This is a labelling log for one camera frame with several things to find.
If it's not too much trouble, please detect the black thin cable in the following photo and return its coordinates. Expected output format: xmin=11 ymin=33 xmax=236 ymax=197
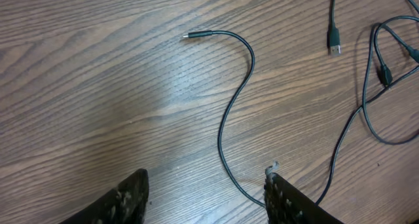
xmin=182 ymin=0 xmax=419 ymax=208

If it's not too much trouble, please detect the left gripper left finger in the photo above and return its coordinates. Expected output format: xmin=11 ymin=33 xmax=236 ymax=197
xmin=62 ymin=168 xmax=149 ymax=224

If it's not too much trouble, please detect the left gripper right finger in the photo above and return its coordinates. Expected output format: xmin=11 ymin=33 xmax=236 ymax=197
xmin=264 ymin=161 xmax=342 ymax=224

